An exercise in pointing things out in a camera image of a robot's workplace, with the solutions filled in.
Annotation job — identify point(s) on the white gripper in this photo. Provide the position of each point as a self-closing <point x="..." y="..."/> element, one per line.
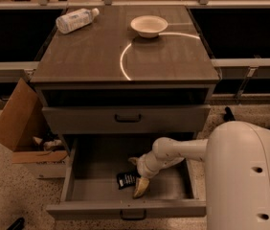
<point x="146" y="168"/>

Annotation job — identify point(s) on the dark blueberry rxbar wrapper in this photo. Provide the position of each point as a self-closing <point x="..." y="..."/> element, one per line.
<point x="127" y="179"/>

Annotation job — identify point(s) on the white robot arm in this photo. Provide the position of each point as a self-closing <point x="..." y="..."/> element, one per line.
<point x="237" y="173"/>

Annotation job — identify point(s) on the open grey middle drawer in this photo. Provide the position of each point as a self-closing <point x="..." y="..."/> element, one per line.
<point x="91" y="191"/>

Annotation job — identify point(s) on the closed grey upper drawer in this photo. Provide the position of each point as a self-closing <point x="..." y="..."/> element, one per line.
<point x="155" y="119"/>

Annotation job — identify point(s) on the grey drawer cabinet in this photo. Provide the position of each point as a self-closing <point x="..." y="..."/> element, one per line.
<point x="108" y="64"/>

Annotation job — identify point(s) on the black wheeled base leg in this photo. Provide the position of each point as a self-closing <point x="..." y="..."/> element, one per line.
<point x="228" y="116"/>

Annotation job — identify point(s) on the open cardboard box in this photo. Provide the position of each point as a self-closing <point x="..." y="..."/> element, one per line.
<point x="25" y="132"/>

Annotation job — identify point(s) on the black object on floor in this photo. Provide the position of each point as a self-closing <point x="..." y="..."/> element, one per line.
<point x="17" y="225"/>

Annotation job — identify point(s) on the white paper bowl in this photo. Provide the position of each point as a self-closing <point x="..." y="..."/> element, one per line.
<point x="149" y="26"/>

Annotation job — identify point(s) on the clear plastic water bottle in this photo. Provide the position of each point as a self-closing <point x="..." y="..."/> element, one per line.
<point x="74" y="20"/>

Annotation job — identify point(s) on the black middle drawer handle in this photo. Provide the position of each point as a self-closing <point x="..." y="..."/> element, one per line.
<point x="132" y="215"/>

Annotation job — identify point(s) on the black drawer handle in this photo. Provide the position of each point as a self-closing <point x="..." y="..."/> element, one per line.
<point x="128" y="118"/>
<point x="132" y="215"/>

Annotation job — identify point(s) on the black upper drawer handle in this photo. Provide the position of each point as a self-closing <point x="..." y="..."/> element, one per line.
<point x="128" y="118"/>

